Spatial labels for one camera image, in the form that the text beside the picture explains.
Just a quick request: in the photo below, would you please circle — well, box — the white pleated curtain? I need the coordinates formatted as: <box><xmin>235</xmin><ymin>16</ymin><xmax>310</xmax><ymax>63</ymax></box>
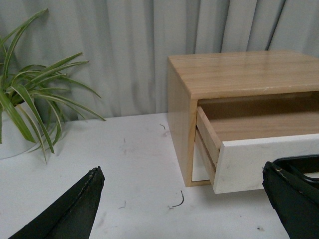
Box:
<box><xmin>0</xmin><ymin>0</ymin><xmax>319</xmax><ymax>118</ymax></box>

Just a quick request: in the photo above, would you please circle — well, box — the light wooden cabinet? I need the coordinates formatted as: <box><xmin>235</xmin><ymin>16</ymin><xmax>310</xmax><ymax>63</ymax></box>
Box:
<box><xmin>167</xmin><ymin>51</ymin><xmax>319</xmax><ymax>187</ymax></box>

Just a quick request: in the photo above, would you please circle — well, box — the green spider plant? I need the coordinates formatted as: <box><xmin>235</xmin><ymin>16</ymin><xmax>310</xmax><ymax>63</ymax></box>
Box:
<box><xmin>0</xmin><ymin>9</ymin><xmax>103</xmax><ymax>153</ymax></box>

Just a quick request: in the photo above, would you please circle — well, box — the white plant pot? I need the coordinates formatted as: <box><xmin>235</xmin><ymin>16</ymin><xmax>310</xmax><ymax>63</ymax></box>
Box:
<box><xmin>0</xmin><ymin>99</ymin><xmax>66</xmax><ymax>160</ymax></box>

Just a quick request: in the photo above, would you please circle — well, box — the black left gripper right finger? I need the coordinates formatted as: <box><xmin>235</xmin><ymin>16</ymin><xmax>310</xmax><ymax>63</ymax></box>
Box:
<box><xmin>262</xmin><ymin>162</ymin><xmax>319</xmax><ymax>239</ymax></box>

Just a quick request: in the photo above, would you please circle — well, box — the white-fronted wooden drawer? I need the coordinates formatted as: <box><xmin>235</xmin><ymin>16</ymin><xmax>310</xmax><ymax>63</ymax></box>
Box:
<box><xmin>193</xmin><ymin>107</ymin><xmax>319</xmax><ymax>194</ymax></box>

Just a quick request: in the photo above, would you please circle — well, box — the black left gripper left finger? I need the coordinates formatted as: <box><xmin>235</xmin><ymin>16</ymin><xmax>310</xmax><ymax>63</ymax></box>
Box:
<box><xmin>11</xmin><ymin>166</ymin><xmax>105</xmax><ymax>239</ymax></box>

